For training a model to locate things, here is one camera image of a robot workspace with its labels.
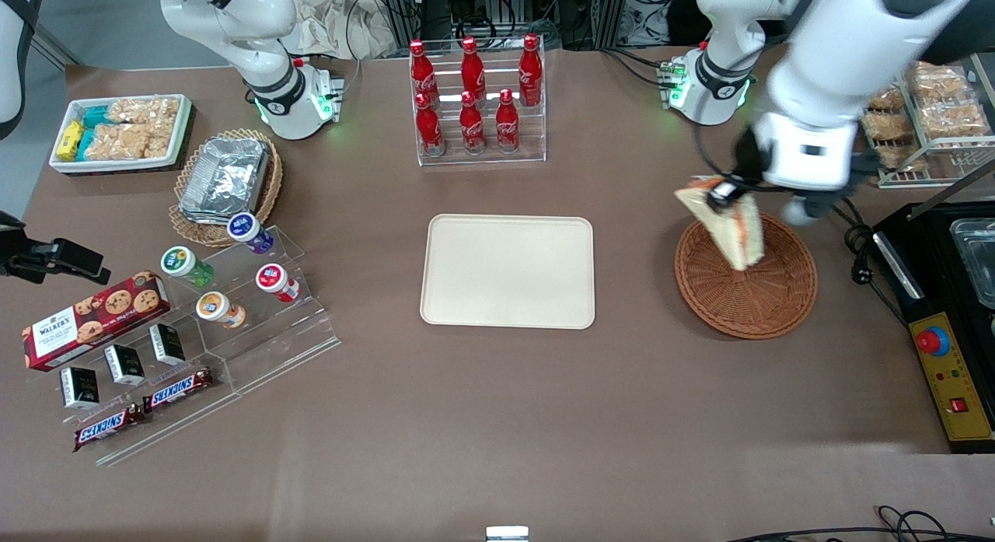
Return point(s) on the triangular sandwich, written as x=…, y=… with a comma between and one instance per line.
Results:
x=731, y=235

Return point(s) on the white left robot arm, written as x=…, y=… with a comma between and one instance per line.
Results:
x=847, y=44

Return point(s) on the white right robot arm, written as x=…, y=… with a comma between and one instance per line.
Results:
x=233, y=13

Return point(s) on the white rectangular snack tray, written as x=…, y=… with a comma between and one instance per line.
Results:
x=116, y=165

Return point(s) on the brown round wicker basket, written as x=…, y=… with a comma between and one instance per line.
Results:
x=746, y=301

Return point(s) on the light tan wicker basket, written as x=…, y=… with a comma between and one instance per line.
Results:
x=268, y=192

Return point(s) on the beige plastic tray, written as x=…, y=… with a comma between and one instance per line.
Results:
x=507, y=271

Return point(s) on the red Walkers cookie box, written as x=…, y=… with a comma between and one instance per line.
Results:
x=93, y=320

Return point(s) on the bagged fried snack pack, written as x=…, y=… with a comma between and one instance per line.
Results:
x=888, y=126
x=902, y=157
x=940, y=82
x=886, y=99
x=954, y=118

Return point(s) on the small black white box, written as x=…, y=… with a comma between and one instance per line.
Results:
x=80, y=386
x=168, y=344
x=124, y=365

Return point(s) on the green drink cup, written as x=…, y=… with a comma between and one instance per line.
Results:
x=183, y=264

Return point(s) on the teal snack packet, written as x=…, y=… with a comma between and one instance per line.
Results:
x=97, y=116
x=85, y=144

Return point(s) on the yellow snack packet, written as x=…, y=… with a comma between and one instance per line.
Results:
x=70, y=140

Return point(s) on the clear rice cracker pack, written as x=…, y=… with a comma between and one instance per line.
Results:
x=144, y=110
x=116, y=141

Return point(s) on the orange drink cup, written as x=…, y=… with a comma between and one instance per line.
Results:
x=216, y=307

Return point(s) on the Snickers chocolate bar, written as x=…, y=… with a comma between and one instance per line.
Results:
x=177, y=389
x=109, y=428

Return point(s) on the purple drink cup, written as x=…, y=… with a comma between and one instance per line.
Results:
x=247, y=231

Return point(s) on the stack of foil trays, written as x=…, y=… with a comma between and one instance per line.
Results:
x=225, y=178

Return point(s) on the black appliance with yellow panel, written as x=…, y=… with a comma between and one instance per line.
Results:
x=933, y=293

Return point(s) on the red drink cup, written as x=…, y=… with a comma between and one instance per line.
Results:
x=274, y=280

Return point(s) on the clear plastic container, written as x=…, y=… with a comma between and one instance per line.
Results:
x=975, y=258

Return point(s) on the clear acrylic stepped stand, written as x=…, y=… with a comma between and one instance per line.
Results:
x=264, y=347

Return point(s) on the red emergency stop button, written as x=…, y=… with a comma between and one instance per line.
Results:
x=933, y=341

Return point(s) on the red cola bottle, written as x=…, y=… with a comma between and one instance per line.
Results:
x=424, y=71
x=472, y=128
x=507, y=126
x=531, y=71
x=429, y=130
x=473, y=68

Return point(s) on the clear acrylic bottle rack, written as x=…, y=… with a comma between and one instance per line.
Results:
x=482, y=157

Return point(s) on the crumpled beige paper bag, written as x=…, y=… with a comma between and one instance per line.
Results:
x=334, y=25

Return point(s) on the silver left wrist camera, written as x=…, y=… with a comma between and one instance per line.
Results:
x=799, y=210

